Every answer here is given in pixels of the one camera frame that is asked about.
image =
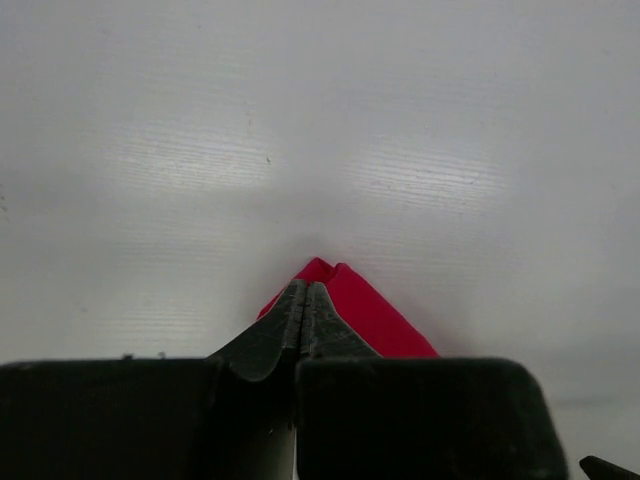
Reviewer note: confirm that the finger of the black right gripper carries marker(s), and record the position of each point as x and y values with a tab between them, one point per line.
596	468

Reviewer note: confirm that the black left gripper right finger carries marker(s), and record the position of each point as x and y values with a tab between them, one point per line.
363	416

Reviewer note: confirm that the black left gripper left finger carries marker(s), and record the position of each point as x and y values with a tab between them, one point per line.
225	416

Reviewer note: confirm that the crimson red t shirt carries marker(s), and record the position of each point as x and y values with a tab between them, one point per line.
370	315

